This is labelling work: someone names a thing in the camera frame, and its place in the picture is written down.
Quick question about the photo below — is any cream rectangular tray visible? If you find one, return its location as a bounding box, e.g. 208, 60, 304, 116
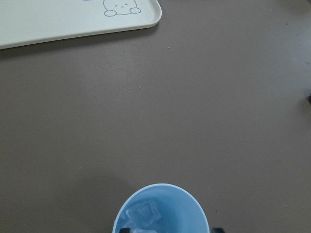
0, 0, 162, 49

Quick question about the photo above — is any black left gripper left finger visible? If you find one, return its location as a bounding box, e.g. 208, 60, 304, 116
120, 228, 136, 233

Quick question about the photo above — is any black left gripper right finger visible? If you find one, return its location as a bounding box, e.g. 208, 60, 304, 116
211, 227, 224, 233

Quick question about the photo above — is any clear ice cube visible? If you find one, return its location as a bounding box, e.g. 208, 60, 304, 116
125, 199, 162, 228

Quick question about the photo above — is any light blue plastic cup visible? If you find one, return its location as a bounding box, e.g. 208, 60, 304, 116
112, 183, 210, 233

